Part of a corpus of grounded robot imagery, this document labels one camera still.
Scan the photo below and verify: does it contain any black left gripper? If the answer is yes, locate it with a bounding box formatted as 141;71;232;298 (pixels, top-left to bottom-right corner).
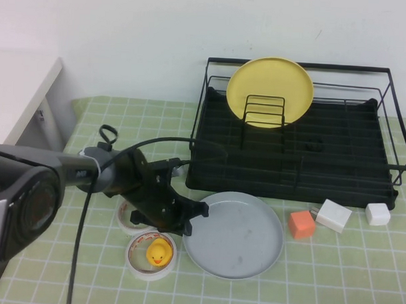
106;148;212;238

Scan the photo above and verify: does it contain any grey plate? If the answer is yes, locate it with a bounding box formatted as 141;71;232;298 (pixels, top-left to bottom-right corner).
181;189;285;282

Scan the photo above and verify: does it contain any yellow plate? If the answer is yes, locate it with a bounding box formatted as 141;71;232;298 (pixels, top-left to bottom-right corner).
225;55;316;132

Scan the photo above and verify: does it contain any yellow rubber duck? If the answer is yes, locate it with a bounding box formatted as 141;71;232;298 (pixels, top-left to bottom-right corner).
146;238;173;267

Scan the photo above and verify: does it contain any white double-sided tape roll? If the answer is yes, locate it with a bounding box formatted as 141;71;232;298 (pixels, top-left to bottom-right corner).
115;201;155;237
124;229;178;284

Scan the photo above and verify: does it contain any green checked tablecloth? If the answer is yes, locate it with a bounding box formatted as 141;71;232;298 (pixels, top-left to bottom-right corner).
0;91;406;304

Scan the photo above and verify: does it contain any orange cube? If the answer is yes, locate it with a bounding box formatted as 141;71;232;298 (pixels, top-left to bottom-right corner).
287;210;317;240

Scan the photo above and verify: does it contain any white charger adapter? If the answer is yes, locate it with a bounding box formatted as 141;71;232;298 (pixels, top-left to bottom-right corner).
309;198;354;235

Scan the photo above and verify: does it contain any white cube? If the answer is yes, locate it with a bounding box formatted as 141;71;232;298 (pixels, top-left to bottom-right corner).
365;202;392;227

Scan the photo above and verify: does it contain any white side cabinet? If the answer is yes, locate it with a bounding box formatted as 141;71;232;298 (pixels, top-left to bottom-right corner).
0;47;81;151

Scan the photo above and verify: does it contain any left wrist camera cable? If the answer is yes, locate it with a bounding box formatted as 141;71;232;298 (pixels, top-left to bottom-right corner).
65;132;231;304

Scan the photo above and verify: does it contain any small black cable loop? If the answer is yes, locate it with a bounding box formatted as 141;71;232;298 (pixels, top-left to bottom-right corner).
99;124;120;146

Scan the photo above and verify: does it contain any black wire dish rack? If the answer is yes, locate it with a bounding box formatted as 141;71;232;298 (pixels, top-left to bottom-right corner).
184;56;406;213

